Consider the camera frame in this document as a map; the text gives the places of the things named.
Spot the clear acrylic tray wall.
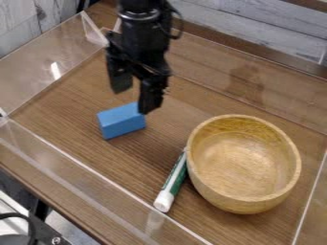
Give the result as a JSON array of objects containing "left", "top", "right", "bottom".
[{"left": 0, "top": 6, "right": 327, "bottom": 245}]

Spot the light brown wooden bowl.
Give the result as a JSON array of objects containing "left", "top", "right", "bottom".
[{"left": 187, "top": 114, "right": 302, "bottom": 214}]

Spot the black metal bracket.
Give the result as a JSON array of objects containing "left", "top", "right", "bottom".
[{"left": 30, "top": 216, "right": 74, "bottom": 245}]

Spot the black cable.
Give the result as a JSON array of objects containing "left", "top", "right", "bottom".
[{"left": 0, "top": 212, "right": 38, "bottom": 245}]

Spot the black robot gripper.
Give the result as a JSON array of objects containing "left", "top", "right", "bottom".
[{"left": 106, "top": 9, "right": 174, "bottom": 115}]

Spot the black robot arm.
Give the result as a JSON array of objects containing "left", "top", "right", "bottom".
[{"left": 106, "top": 0, "right": 172, "bottom": 115}]

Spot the green and white marker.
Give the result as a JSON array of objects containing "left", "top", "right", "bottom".
[{"left": 154, "top": 152, "right": 187, "bottom": 212}]

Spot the blue rectangular block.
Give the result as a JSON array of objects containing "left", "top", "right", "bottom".
[{"left": 98, "top": 102, "right": 146, "bottom": 140}]

